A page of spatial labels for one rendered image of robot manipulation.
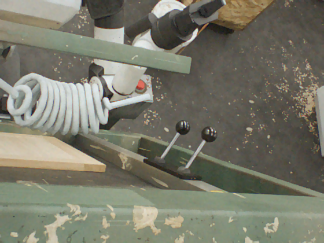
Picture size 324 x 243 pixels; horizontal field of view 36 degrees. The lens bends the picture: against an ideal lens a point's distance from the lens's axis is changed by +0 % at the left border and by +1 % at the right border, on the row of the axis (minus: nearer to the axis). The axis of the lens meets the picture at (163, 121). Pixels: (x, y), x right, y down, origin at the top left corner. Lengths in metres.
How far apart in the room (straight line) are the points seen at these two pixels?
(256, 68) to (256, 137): 0.58
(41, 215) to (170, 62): 0.23
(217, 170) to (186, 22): 0.42
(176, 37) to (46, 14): 0.38
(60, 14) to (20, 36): 0.92
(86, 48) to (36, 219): 0.18
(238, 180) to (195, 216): 0.78
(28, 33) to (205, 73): 2.93
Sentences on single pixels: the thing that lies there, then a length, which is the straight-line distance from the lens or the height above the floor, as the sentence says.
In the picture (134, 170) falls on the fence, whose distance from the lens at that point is 1.26.
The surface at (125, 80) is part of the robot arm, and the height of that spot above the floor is 1.25.
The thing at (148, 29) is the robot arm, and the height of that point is 1.43.
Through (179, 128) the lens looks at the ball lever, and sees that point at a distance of 1.20.
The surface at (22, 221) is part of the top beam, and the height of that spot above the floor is 1.96.
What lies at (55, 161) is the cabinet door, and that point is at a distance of 1.19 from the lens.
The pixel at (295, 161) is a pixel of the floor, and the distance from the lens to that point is 3.58.
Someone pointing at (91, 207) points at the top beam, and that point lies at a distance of 0.47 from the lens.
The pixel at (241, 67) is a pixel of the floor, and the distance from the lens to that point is 3.63.
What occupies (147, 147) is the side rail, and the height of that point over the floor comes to 0.95.
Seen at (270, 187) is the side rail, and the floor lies 1.53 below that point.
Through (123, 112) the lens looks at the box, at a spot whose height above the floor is 0.81.
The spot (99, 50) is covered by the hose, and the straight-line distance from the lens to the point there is 0.53.
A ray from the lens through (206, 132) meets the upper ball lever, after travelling 1.10.
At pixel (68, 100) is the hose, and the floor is 1.90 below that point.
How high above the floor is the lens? 2.38
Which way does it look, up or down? 52 degrees down
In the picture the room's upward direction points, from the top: 50 degrees clockwise
